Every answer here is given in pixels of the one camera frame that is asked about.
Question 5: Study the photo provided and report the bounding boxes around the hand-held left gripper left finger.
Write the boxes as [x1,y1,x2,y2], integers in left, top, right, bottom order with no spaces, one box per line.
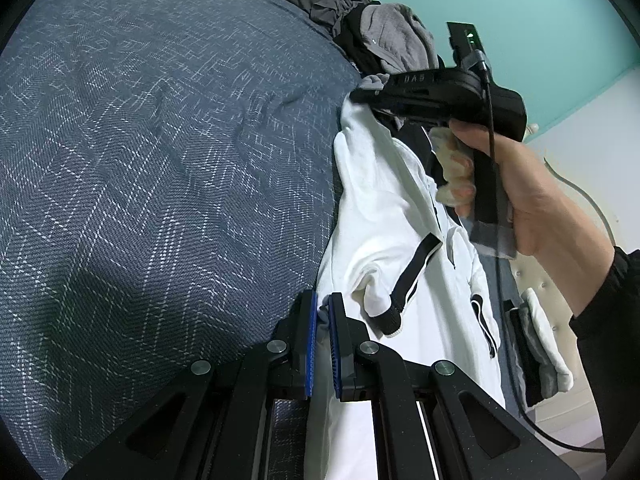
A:
[62,289,318,480]

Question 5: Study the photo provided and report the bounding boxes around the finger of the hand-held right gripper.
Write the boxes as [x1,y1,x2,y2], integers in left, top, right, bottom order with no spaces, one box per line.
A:
[349,73,402,117]

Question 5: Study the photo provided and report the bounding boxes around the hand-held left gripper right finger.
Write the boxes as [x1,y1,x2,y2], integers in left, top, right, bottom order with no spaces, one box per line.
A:
[327,292,581,480]

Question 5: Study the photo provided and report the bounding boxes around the white polo shirt black collar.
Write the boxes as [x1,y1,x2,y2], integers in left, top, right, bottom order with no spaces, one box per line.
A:
[315,72,502,480]

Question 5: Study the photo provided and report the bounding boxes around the person's right forearm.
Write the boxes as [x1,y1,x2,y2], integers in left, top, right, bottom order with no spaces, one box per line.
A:
[530,160,640,472]

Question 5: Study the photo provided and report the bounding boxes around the person's right hand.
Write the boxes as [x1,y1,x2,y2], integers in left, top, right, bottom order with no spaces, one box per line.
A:
[431,118,582,262]

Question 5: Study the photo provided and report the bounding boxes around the grey sweatshirt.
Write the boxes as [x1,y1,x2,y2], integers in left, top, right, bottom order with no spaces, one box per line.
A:
[359,2,442,75]

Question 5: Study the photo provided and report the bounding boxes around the cream tufted headboard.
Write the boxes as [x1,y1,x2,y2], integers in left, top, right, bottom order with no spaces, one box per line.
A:
[500,66,640,457]

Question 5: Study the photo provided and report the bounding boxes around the black folded garment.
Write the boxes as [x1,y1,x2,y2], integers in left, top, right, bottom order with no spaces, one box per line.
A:
[502,299,545,409]

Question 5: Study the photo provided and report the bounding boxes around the grey folded cloth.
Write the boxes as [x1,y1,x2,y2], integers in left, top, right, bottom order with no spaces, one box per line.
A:
[516,305,559,397]

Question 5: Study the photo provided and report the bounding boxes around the white folded cloth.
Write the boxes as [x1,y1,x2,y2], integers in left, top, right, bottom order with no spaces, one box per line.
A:
[521,288,575,394]

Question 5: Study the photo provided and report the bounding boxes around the blue patterned bed blanket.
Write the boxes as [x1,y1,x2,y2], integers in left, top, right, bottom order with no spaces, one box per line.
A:
[0,0,507,480]

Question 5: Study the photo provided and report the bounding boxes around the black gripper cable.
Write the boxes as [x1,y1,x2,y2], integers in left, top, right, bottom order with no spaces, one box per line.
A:
[475,49,609,454]

